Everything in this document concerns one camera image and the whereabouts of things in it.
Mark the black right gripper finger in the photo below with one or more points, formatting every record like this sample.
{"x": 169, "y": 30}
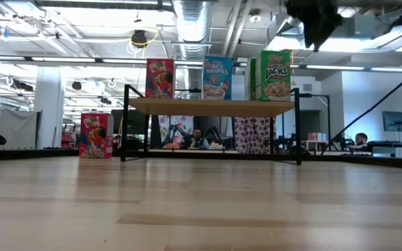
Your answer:
{"x": 315, "y": 35}

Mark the green Apple Jacks cereal box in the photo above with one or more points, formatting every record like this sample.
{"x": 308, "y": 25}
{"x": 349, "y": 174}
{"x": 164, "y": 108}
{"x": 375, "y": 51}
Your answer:
{"x": 274, "y": 76}
{"x": 251, "y": 80}

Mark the blue Rice Krispies cereal box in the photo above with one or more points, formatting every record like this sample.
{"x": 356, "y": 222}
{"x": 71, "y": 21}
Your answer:
{"x": 216, "y": 80}

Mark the red Froot Loops cereal box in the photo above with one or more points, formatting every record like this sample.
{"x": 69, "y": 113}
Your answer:
{"x": 159, "y": 80}
{"x": 96, "y": 136}

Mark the black background robot arm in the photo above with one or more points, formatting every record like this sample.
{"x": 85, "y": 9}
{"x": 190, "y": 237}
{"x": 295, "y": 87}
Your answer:
{"x": 218, "y": 131}
{"x": 177, "y": 128}

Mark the black metal stand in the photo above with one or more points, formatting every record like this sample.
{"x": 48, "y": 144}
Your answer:
{"x": 328, "y": 122}

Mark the black diagonal strut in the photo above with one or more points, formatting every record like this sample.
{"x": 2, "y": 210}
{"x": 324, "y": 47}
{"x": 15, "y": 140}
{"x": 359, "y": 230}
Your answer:
{"x": 372, "y": 110}

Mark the small red box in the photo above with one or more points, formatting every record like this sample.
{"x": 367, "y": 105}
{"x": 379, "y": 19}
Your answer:
{"x": 312, "y": 136}

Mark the small blue box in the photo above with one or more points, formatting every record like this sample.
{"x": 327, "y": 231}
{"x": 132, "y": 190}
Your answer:
{"x": 322, "y": 136}

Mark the person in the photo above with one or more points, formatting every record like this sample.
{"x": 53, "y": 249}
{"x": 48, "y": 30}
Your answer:
{"x": 197, "y": 139}
{"x": 361, "y": 139}

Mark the purple dotted panel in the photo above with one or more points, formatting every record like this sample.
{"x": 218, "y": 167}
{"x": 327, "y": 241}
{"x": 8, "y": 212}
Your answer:
{"x": 253, "y": 134}

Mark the dark computer monitor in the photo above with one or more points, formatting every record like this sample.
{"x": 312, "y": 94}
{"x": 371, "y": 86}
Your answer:
{"x": 394, "y": 121}

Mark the black desk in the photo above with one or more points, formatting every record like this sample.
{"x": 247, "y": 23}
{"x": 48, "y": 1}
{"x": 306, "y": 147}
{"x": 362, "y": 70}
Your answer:
{"x": 393, "y": 144}

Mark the white patterned panel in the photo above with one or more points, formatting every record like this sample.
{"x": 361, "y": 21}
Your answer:
{"x": 183, "y": 122}

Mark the black ceiling device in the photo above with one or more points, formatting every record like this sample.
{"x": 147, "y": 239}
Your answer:
{"x": 139, "y": 37}

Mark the black screen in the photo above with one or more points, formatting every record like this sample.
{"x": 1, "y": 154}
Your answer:
{"x": 134, "y": 122}

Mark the red cart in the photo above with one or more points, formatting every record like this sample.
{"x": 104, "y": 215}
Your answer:
{"x": 69, "y": 139}

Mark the white square pillar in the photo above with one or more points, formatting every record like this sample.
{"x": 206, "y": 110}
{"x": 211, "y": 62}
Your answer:
{"x": 49, "y": 111}

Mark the grey partition screen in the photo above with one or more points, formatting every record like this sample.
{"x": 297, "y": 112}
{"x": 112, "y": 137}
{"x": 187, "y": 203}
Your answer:
{"x": 12, "y": 127}

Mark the silver ventilation duct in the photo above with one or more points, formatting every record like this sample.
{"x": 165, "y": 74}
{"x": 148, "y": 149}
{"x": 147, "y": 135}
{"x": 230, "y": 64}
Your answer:
{"x": 192, "y": 24}

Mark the wooden shelf black metal frame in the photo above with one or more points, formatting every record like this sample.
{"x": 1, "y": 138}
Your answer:
{"x": 208, "y": 108}

